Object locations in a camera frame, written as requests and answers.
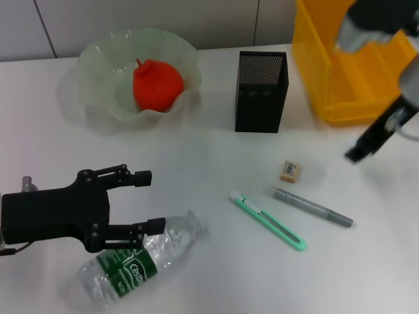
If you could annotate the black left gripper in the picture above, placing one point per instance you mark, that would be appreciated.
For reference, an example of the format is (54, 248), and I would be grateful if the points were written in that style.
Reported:
(55, 216)

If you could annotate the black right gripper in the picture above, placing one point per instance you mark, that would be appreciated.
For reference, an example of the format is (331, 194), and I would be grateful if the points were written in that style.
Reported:
(379, 134)

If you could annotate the clear green-label water bottle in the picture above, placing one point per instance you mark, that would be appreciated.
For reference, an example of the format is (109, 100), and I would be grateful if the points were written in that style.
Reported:
(131, 265)

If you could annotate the beige barcode eraser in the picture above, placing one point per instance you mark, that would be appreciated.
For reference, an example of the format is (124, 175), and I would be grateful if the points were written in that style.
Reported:
(290, 170)

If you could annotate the mint green utility knife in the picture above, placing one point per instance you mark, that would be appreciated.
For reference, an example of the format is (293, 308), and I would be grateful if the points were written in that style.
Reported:
(268, 222)

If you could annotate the orange-red toy fruit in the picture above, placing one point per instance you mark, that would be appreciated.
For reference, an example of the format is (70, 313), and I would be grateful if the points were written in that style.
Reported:
(157, 85)

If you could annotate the grey marker pen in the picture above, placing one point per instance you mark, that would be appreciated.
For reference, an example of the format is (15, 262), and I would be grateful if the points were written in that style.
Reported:
(307, 206)

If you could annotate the black mesh pen holder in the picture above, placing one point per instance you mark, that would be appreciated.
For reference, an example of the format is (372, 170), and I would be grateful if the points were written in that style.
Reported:
(258, 108)

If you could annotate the yellow plastic bin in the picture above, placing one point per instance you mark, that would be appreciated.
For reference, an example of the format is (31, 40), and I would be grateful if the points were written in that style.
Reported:
(317, 65)

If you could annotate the pale green wavy glass bowl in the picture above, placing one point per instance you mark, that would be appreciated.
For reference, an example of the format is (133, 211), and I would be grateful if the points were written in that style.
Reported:
(104, 65)

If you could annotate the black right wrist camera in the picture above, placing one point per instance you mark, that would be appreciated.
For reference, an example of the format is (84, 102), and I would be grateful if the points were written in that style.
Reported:
(376, 13)

